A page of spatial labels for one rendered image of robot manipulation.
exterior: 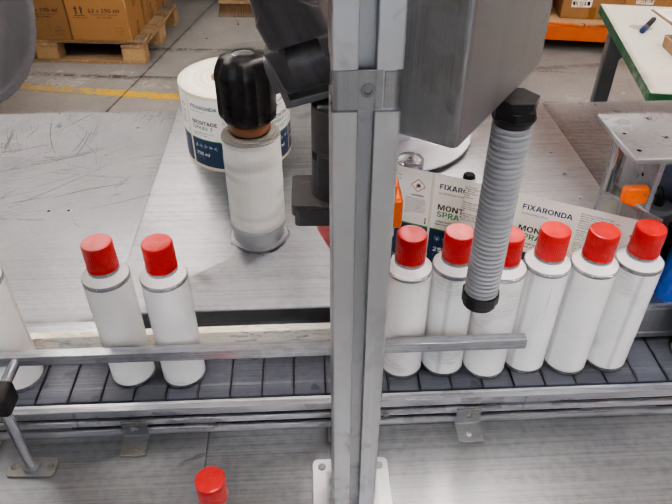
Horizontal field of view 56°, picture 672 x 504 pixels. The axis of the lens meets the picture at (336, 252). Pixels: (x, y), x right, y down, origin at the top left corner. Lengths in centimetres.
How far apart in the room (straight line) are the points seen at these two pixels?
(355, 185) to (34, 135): 118
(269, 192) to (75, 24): 337
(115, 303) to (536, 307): 47
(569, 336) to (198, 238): 57
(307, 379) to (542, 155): 70
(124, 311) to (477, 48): 49
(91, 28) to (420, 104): 384
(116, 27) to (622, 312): 366
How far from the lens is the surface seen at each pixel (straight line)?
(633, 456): 87
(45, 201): 130
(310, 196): 70
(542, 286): 74
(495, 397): 81
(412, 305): 71
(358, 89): 41
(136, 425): 82
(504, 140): 51
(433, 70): 40
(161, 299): 71
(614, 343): 84
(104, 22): 415
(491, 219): 55
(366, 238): 48
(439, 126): 42
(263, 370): 82
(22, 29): 22
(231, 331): 81
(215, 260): 98
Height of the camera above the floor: 149
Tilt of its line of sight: 38 degrees down
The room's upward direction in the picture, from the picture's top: straight up
